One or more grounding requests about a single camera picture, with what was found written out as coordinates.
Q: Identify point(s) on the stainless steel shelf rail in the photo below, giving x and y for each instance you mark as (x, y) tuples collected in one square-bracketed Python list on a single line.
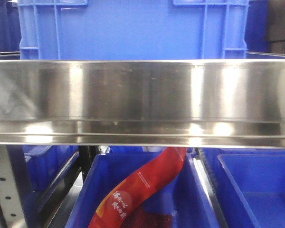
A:
[(199, 103)]

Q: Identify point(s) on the perforated metal shelf post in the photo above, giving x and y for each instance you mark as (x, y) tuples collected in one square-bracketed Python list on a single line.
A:
[(10, 204)]

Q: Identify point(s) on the blue bin lower right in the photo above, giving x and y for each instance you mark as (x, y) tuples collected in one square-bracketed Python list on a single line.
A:
[(252, 190)]

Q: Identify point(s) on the tall blue crate on shelf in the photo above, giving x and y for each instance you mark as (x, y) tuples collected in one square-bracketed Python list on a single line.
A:
[(132, 29)]

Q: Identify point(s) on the red snack bag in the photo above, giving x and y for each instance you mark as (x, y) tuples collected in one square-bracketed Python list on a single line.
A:
[(136, 188)]

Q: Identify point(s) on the blue bin with red bag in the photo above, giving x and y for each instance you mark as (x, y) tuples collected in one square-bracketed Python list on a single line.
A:
[(184, 200)]

